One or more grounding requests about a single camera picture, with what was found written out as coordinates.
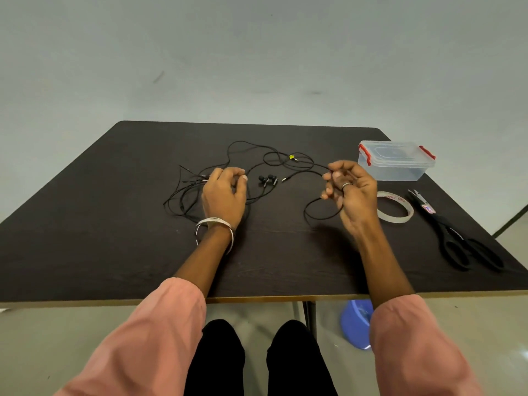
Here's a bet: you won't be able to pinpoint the person's right leg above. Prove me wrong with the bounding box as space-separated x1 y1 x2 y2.
266 319 340 396

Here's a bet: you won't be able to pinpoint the person's left leg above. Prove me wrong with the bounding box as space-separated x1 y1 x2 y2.
183 319 257 396

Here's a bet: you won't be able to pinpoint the blue plastic tub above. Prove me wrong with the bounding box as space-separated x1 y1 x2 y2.
340 299 374 351

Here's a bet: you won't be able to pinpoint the clear plastic box, red clips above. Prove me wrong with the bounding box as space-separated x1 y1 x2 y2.
357 140 436 182

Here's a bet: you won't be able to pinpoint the person's left forearm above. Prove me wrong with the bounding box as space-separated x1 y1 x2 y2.
173 223 235 301

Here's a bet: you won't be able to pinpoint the person's leg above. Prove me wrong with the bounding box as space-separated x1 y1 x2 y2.
183 319 257 396
266 319 340 396

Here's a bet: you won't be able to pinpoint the black earphones with yellow tag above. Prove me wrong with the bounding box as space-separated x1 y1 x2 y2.
247 151 345 222

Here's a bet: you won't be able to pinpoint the person's right forearm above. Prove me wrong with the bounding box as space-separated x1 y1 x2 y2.
347 224 416 310

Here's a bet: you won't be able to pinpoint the pink sleeve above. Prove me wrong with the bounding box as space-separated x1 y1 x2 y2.
53 277 207 396
369 294 484 396

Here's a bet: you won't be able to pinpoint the pink right sleeve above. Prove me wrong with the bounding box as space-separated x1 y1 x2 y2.
369 294 484 396

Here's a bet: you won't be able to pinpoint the silver bangle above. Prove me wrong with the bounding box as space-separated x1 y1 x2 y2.
195 217 235 255

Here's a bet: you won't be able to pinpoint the pink left sleeve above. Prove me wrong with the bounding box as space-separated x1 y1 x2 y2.
53 277 207 396

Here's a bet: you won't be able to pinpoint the black wired earphones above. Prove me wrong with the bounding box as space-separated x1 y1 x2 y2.
163 140 290 224

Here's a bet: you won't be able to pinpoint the black metal table leg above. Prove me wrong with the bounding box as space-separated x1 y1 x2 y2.
303 301 318 341

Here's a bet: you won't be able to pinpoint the person's right hand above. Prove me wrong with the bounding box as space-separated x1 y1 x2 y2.
320 160 379 238

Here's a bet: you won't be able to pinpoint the black scissors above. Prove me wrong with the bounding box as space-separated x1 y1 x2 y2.
407 189 506 272

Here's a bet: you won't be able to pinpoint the person's left hand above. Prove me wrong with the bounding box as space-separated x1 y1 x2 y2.
201 166 248 230

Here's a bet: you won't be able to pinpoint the white tape roll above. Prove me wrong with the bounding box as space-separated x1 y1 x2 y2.
376 191 415 225

